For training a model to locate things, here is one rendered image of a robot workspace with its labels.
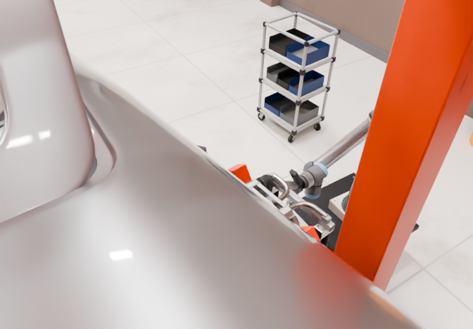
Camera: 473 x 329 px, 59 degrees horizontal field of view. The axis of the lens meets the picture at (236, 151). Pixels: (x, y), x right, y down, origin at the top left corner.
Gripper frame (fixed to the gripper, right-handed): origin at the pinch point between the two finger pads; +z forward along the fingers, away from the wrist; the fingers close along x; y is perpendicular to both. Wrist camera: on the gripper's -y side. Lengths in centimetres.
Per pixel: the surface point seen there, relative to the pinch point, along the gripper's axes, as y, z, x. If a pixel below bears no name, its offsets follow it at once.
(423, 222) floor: 83, -129, -34
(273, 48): 4, -122, 132
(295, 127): 64, -118, 92
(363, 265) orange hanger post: -42, 30, -68
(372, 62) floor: 83, -311, 146
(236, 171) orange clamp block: -32.5, 27.2, -0.3
